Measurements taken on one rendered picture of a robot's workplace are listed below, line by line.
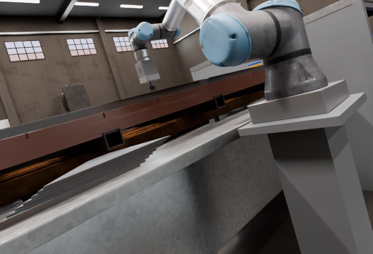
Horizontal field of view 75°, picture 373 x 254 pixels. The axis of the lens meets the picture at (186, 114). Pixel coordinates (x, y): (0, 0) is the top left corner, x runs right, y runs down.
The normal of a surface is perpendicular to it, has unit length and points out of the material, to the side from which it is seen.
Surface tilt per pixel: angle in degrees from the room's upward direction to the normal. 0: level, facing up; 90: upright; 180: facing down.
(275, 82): 70
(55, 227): 90
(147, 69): 90
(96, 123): 90
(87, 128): 90
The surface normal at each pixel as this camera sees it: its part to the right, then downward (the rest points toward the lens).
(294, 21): 0.37, -0.12
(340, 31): -0.73, 0.26
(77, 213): 0.62, -0.14
